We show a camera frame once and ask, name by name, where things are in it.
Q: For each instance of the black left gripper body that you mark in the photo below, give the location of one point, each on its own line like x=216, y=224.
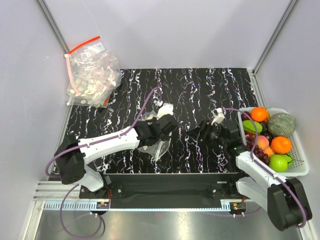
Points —
x=159, y=137

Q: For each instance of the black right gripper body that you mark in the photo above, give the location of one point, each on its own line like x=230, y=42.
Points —
x=212, y=132

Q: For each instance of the clear spotted zip bag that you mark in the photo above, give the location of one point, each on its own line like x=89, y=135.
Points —
x=157, y=150

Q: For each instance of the green starfruit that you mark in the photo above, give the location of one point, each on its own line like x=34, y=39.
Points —
x=251, y=127

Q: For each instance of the peach fruit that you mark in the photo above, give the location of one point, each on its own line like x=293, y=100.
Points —
x=262, y=142

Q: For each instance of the orange fruit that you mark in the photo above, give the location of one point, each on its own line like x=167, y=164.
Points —
x=281, y=145
x=259, y=114

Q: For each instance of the dark plum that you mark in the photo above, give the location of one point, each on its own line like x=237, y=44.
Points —
x=268, y=135

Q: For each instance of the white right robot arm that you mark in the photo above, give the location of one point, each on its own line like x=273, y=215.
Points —
x=283, y=199

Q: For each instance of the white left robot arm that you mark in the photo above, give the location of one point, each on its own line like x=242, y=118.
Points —
x=74, y=155

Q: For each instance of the stack of zip bags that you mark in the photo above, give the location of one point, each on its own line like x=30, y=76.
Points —
x=94, y=73

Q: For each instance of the purple grape bunch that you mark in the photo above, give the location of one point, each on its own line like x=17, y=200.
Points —
x=260, y=154

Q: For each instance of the black marble pattern mat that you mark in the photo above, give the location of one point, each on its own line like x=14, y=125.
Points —
x=193, y=92

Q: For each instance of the green netted melon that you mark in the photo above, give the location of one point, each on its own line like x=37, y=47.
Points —
x=281, y=124

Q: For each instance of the green apple front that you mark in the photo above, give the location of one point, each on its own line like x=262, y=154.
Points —
x=278, y=163

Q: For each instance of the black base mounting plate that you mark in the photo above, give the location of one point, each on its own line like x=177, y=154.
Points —
x=207, y=185

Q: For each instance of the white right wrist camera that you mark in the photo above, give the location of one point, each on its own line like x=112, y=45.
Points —
x=218, y=116

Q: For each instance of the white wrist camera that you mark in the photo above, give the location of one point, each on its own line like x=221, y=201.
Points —
x=165, y=109
x=218, y=116

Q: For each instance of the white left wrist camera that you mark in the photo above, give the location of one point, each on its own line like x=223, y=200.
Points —
x=165, y=109

